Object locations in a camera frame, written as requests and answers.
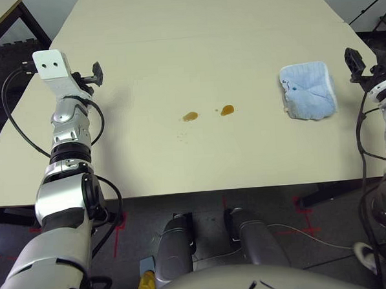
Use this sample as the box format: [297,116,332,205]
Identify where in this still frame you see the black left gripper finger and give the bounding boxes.
[91,61,105,89]

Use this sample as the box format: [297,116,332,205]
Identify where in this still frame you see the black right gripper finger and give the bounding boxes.
[343,45,369,83]

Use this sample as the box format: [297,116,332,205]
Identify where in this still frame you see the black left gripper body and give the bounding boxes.
[71,70,97,100]

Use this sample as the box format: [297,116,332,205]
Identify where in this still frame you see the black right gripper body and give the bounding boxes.
[359,54,386,92]

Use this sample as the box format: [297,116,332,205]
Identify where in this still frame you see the light blue rag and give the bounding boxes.
[277,60,340,123]

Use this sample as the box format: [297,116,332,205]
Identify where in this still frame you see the black tripod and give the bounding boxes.
[347,0,386,34]

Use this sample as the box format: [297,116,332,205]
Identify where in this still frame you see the grey left robot leg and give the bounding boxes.
[151,211,198,289]

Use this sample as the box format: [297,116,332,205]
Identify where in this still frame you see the grey robot leg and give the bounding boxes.
[151,211,198,289]
[222,204,293,275]

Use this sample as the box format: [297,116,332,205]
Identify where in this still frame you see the blue floor sheet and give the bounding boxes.
[139,255,157,273]

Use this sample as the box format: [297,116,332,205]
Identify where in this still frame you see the grey right robot leg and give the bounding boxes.
[222,204,293,275]

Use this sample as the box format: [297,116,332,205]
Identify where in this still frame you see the yellow floor object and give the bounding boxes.
[135,270,156,289]

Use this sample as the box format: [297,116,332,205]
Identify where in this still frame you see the grey robot torso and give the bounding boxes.
[131,257,380,289]

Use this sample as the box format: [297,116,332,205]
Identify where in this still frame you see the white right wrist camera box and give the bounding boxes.
[366,76,386,103]

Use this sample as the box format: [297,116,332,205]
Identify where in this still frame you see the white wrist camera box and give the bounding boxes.
[366,76,386,103]
[32,47,93,103]

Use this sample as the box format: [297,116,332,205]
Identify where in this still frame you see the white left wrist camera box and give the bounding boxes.
[32,47,93,103]

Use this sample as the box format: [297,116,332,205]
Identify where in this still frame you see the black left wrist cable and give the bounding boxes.
[0,55,107,162]

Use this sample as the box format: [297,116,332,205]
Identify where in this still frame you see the black left shoulder cable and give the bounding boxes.
[87,173,127,259]

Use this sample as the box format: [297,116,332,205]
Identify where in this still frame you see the white floor cable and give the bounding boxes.
[267,219,356,255]

